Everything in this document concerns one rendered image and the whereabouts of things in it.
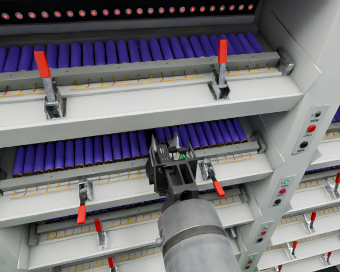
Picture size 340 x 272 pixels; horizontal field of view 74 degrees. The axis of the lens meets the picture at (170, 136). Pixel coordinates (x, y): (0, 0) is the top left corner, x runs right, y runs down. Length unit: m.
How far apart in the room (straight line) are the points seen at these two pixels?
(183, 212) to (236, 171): 0.26
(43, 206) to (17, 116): 0.20
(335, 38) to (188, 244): 0.38
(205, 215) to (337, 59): 0.34
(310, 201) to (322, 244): 0.46
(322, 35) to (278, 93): 0.11
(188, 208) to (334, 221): 0.85
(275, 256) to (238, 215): 0.47
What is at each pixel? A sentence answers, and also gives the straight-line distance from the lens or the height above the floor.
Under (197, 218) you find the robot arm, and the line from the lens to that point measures 0.31.
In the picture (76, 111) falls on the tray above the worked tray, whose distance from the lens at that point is 0.38.
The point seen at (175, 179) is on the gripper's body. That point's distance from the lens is 0.37.
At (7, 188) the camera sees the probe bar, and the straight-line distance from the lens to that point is 0.56.
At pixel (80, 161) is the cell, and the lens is 0.53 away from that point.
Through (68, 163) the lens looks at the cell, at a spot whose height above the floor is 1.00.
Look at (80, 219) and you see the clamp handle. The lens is 0.46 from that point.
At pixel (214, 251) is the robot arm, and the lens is 0.30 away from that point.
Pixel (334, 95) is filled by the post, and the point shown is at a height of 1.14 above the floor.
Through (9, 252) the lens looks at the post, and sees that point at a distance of 0.65.
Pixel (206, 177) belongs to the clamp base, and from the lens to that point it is 0.51.
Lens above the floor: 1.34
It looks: 37 degrees down
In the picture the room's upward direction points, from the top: straight up
